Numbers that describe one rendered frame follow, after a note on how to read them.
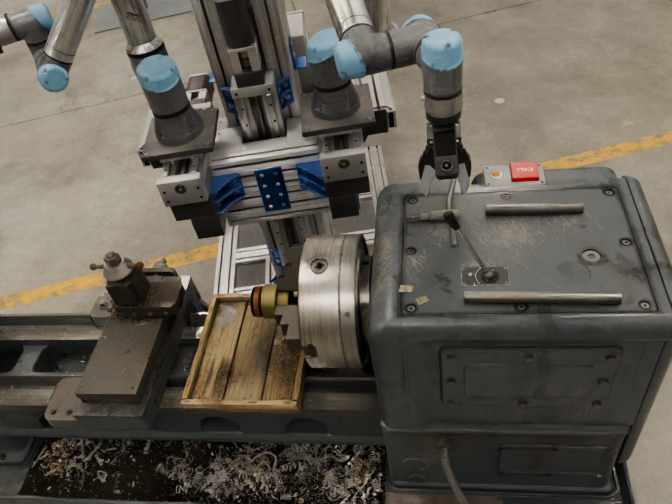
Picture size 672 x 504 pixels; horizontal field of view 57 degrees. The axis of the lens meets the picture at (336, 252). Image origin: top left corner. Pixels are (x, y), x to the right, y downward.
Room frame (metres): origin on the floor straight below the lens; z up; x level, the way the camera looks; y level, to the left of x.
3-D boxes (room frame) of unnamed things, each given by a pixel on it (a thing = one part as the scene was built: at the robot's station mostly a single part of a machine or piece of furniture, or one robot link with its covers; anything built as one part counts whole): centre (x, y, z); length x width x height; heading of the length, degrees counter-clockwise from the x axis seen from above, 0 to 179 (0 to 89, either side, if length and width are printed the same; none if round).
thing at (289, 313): (0.89, 0.12, 1.09); 0.12 x 0.11 x 0.05; 166
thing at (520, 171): (1.07, -0.46, 1.26); 0.06 x 0.06 x 0.02; 76
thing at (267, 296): (1.00, 0.17, 1.08); 0.09 x 0.09 x 0.09; 76
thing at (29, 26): (1.75, 0.69, 1.56); 0.11 x 0.08 x 0.09; 107
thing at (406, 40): (1.13, -0.24, 1.59); 0.11 x 0.11 x 0.08; 4
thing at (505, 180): (1.08, -0.44, 1.23); 0.13 x 0.08 x 0.05; 76
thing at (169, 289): (1.17, 0.53, 0.99); 0.20 x 0.10 x 0.05; 76
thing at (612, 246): (0.88, -0.37, 1.06); 0.59 x 0.48 x 0.39; 76
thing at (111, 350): (1.11, 0.58, 0.95); 0.43 x 0.17 x 0.05; 166
